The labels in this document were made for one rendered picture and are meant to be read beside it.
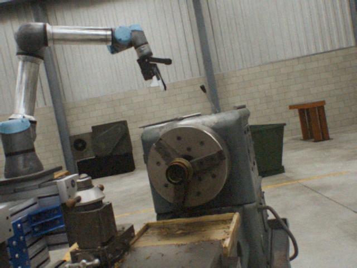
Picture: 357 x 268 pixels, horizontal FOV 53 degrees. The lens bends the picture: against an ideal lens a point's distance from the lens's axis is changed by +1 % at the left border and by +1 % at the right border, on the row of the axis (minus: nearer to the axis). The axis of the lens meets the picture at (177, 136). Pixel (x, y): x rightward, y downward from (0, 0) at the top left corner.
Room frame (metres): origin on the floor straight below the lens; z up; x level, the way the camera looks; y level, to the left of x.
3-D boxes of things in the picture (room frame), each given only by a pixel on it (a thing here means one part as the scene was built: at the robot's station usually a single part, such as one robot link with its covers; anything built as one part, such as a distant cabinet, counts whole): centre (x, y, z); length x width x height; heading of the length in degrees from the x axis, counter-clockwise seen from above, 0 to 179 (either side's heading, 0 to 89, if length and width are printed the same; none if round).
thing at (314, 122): (9.67, -3.61, 0.50); 1.61 x 0.44 x 1.00; 0
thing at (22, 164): (1.47, 0.65, 1.21); 0.15 x 0.15 x 0.10
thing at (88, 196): (0.82, 0.23, 1.13); 0.08 x 0.08 x 0.03
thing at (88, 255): (0.84, 0.22, 0.99); 0.20 x 0.10 x 0.05; 163
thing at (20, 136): (1.48, 0.65, 1.33); 0.13 x 0.12 x 0.14; 16
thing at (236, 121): (1.78, -0.12, 1.06); 0.59 x 0.48 x 0.39; 163
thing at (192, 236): (1.13, 0.05, 0.89); 0.36 x 0.30 x 0.04; 73
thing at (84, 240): (0.82, 0.23, 1.07); 0.07 x 0.07 x 0.10; 73
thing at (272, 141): (6.33, -1.19, 0.43); 1.34 x 0.94 x 0.85; 12
